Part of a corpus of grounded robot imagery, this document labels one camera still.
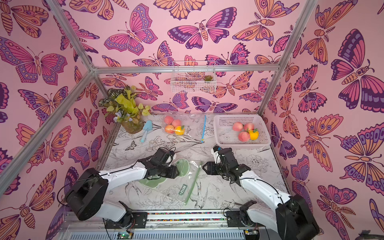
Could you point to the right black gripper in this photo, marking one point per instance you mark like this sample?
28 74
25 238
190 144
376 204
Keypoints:
213 168

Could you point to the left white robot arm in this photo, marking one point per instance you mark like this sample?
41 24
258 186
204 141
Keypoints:
87 197

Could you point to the yellow bell pepper toy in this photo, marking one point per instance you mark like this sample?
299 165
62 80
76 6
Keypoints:
254 134

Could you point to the white wire wall basket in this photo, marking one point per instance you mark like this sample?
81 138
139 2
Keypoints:
188 76

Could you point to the white plastic basket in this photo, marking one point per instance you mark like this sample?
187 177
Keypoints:
226 137

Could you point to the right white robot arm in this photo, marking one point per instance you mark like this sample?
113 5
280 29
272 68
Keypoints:
289 216

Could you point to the green printed zip bag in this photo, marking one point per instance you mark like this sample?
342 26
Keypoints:
182 186

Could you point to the clear blue-zipper zip bag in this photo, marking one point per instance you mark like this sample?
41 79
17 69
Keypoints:
190 126

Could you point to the potted green plant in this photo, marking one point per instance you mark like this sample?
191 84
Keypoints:
121 106

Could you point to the small succulent in wire basket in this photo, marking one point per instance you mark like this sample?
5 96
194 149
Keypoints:
208 78

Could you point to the yellow-orange peach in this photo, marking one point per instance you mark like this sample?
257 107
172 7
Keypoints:
180 130

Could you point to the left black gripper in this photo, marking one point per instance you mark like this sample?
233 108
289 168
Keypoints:
167 170

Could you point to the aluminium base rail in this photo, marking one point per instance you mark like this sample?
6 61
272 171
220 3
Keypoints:
169 225

